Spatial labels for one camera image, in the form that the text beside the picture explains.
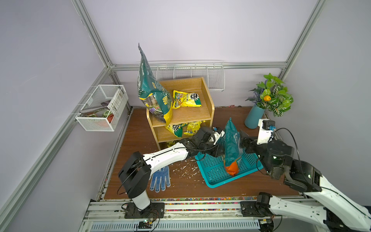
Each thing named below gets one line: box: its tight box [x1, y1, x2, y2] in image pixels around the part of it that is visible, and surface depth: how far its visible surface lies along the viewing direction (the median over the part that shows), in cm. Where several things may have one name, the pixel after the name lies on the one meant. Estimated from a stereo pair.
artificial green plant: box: [244, 72, 294, 117], surface depth 81 cm
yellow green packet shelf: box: [165, 122, 188, 138], surface depth 84 cm
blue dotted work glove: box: [149, 165, 172, 193], surface depth 86 cm
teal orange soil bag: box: [224, 116, 244, 177], surface depth 76 cm
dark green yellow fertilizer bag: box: [137, 42, 174, 126], surface depth 60 cm
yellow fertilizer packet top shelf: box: [172, 89, 202, 110], surface depth 77 cm
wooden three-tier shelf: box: [145, 76, 215, 150], surface depth 79 cm
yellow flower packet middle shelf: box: [183, 120, 206, 136], surface depth 86 cm
